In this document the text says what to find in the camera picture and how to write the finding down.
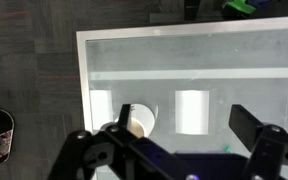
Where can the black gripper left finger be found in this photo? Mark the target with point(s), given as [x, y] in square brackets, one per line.
[117, 156]

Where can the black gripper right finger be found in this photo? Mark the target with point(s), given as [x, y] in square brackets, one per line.
[270, 150]

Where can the white mug with floral print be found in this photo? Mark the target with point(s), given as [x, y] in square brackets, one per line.
[144, 116]

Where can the bright green plastic object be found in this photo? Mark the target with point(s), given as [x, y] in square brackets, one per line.
[238, 7]

